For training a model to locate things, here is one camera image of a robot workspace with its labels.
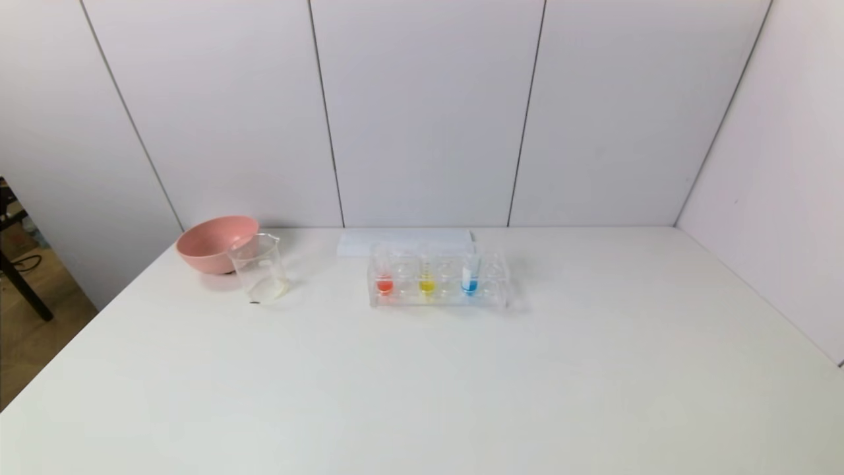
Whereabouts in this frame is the test tube with red pigment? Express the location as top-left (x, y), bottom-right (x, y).
top-left (375, 243), bottom-right (395, 298)

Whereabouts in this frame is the test tube with yellow pigment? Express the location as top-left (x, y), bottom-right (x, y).
top-left (418, 243), bottom-right (437, 299)

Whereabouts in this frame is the test tube with blue pigment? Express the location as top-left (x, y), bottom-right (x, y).
top-left (461, 243), bottom-right (481, 297)

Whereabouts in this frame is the clear acrylic test tube rack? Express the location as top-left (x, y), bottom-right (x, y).
top-left (367, 242), bottom-right (512, 311)

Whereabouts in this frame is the clear glass beaker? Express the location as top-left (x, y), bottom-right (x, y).
top-left (227, 233), bottom-right (291, 305)

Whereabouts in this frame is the flat white slab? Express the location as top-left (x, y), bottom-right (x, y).
top-left (337, 229), bottom-right (475, 259)

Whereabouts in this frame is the pink plastic bowl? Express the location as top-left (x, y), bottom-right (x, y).
top-left (175, 215), bottom-right (260, 275)

